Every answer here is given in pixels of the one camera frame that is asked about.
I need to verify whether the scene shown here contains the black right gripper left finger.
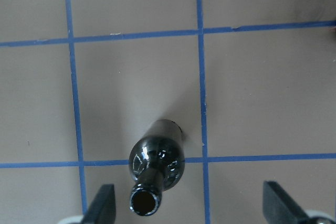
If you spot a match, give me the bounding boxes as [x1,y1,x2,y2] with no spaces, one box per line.
[81,184,116,224]

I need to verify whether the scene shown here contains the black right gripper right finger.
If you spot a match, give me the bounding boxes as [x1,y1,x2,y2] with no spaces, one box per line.
[262,181,315,224]

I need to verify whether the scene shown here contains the dark glass wine bottle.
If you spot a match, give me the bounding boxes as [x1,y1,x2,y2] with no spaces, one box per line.
[129,119,185,216]

